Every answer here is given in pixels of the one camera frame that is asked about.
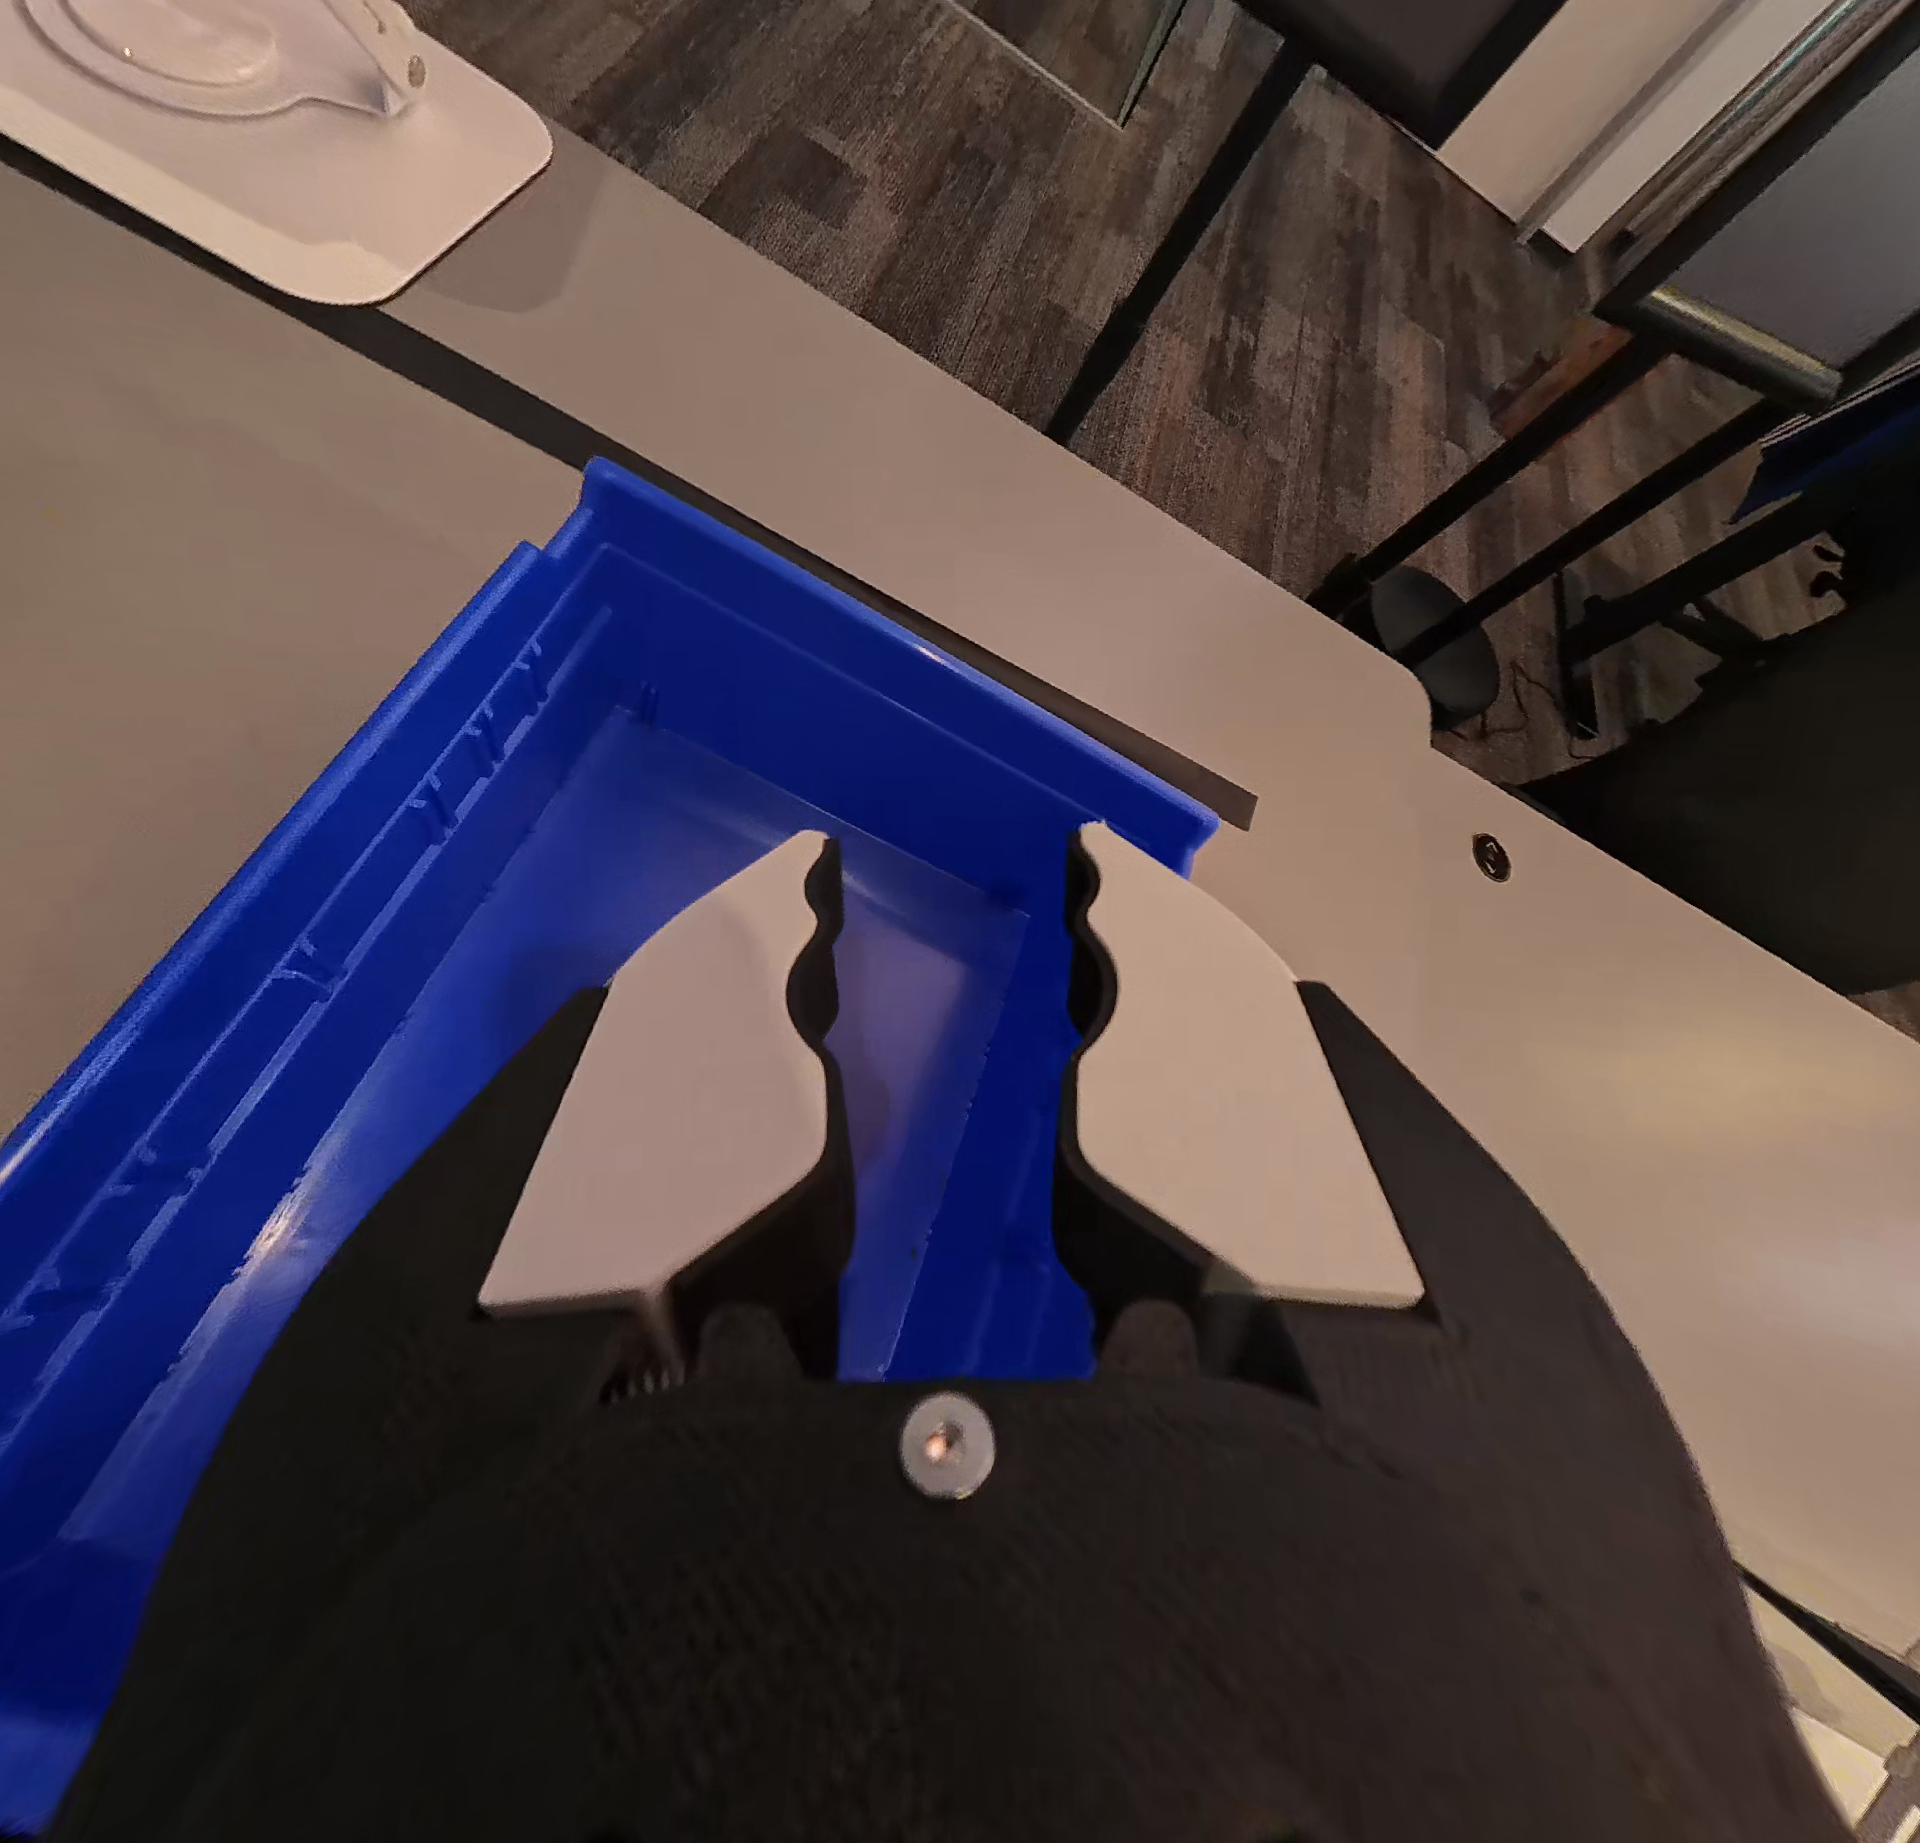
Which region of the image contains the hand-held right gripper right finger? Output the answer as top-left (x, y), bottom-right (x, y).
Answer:
top-left (1056, 822), bottom-right (1424, 1312)

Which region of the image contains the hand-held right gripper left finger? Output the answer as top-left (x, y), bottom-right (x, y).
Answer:
top-left (477, 828), bottom-right (849, 1319)

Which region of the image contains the blue plastic bin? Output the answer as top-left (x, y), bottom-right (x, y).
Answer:
top-left (0, 455), bottom-right (1219, 1829)

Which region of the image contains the black round stool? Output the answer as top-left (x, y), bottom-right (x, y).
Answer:
top-left (1366, 566), bottom-right (1504, 726)

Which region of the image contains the black office chair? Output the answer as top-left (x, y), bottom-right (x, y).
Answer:
top-left (1529, 627), bottom-right (1920, 996)

